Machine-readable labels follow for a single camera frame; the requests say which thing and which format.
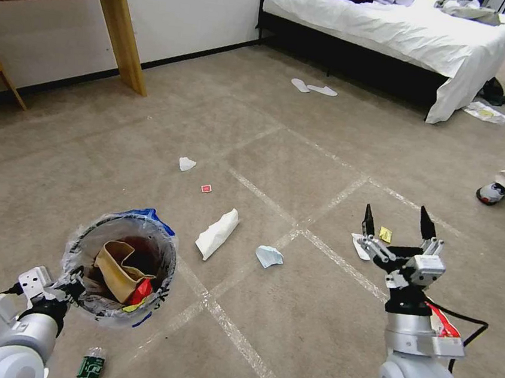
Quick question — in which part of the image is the black frame bed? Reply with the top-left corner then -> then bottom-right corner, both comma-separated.
248,0 -> 505,131

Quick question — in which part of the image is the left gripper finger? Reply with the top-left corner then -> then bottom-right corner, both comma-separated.
44,281 -> 73,305
67,268 -> 89,304

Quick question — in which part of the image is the white slipper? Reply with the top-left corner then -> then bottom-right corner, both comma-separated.
306,84 -> 339,97
289,77 -> 312,94

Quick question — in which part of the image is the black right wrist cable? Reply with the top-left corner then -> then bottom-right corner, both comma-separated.
416,295 -> 491,378

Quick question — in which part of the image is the white folded paper napkin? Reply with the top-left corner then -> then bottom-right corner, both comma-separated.
193,205 -> 241,265

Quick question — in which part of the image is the white plastic bag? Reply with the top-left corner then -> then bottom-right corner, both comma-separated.
461,99 -> 505,129

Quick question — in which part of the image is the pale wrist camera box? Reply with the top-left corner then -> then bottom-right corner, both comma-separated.
407,252 -> 448,292
16,264 -> 56,300

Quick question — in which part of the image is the red white snack wrapper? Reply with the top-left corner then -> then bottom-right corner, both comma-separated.
421,300 -> 466,343

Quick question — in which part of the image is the white bed sheet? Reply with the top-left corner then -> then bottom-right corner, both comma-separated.
252,0 -> 505,133

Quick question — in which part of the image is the crushed green label bottle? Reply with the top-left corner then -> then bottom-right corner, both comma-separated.
75,344 -> 109,378

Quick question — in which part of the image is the red crumpled wrapper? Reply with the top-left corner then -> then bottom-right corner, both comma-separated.
128,276 -> 154,309

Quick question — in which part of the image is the blue face mask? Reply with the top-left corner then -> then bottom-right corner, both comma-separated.
253,243 -> 287,272

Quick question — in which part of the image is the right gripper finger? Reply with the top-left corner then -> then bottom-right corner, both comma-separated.
415,205 -> 449,260
354,203 -> 403,264

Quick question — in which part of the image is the brown paper bag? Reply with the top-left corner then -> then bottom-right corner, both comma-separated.
89,238 -> 160,309

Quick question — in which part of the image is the trash bin with plastic liner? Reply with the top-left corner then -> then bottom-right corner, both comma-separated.
56,199 -> 183,336

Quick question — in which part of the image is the grey beige garment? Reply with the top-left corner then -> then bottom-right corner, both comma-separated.
432,0 -> 505,28

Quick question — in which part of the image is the person's shoe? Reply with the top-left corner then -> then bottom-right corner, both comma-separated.
474,179 -> 505,208

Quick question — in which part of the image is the dark green bag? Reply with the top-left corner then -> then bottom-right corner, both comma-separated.
479,75 -> 505,108

